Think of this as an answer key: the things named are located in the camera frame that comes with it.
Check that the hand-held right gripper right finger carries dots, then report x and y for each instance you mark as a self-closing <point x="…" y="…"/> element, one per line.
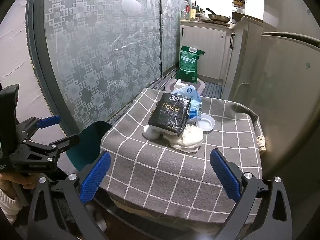
<point x="225" y="177"/>

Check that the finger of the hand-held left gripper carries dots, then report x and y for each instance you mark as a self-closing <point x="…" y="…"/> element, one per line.
<point x="67" y="140"/>
<point x="48" y="122"/>

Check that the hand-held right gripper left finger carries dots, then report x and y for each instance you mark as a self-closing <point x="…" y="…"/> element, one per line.
<point x="96" y="177"/>

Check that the white tissue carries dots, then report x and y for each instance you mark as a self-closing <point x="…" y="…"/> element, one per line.
<point x="191" y="137"/>

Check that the black tissue packet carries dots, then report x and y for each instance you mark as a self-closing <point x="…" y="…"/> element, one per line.
<point x="170" y="115"/>

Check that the blue white plastic bag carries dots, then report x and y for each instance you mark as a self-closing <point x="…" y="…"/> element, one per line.
<point x="193" y="97"/>

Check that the person's left forearm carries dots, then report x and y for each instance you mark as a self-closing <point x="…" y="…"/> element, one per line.
<point x="7" y="205"/>

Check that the person's left hand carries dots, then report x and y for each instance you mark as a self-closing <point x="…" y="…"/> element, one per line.
<point x="17" y="180"/>

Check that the grey checked tablecloth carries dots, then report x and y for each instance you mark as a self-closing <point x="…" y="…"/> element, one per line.
<point x="155" y="170"/>

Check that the frosted patterned sliding door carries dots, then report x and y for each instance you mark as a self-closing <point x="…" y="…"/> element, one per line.
<point x="100" y="55"/>

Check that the blue ribbed floor mat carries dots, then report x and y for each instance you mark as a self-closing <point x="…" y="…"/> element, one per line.
<point x="213" y="90"/>

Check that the oval pink grey floor mat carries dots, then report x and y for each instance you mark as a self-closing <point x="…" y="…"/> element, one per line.
<point x="202" y="86"/>

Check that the white refrigerator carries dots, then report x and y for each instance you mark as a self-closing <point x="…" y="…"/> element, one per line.
<point x="287" y="92"/>

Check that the green rice bag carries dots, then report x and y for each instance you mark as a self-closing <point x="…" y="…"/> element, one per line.
<point x="188" y="65"/>

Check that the white kitchen cabinet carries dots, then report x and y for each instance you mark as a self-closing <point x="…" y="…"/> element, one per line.
<point x="207" y="50"/>

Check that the metal frying pan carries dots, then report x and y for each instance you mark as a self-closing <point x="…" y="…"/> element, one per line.
<point x="220" y="18"/>

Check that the row of condiment bottles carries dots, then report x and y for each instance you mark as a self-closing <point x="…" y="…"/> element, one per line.
<point x="193" y="11"/>

